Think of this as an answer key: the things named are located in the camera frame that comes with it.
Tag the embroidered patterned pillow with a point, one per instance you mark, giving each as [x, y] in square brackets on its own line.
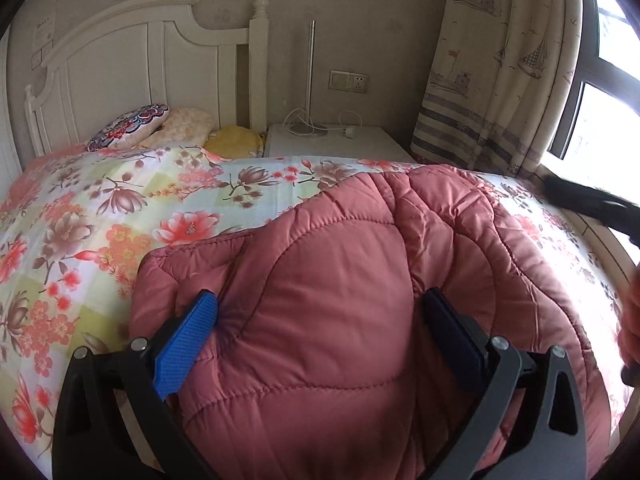
[127, 127]

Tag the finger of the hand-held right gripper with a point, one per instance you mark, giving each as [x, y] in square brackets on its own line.
[600, 205]

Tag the floral bedsheet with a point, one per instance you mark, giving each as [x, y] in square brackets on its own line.
[90, 230]

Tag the silver desk lamp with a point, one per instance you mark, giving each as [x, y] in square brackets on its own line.
[311, 70]

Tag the ship print curtain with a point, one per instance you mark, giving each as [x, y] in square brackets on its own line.
[495, 70]

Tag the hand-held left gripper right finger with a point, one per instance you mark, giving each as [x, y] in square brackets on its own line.
[457, 342]

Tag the person's right hand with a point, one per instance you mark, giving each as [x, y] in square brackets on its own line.
[632, 325]

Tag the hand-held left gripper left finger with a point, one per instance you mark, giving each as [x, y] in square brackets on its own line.
[182, 345]

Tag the yellow pillow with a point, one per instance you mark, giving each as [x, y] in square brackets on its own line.
[235, 141]

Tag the white charger plug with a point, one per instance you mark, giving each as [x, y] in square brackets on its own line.
[351, 132]

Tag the white wooden headboard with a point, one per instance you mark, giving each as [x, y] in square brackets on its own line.
[130, 60]

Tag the white nightstand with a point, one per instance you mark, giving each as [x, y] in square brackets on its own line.
[340, 147]

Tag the pale floral pillow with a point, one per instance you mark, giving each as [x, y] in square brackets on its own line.
[187, 127]

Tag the beige windowsill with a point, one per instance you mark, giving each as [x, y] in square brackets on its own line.
[600, 240]

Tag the beige wall switch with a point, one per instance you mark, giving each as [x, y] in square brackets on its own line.
[339, 81]

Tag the beige wall socket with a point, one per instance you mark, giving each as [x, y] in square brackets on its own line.
[359, 83]

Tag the window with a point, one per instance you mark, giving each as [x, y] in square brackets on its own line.
[610, 110]

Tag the white door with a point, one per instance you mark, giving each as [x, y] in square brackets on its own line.
[9, 135]

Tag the pink quilted jacket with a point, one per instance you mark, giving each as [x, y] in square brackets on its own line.
[340, 285]

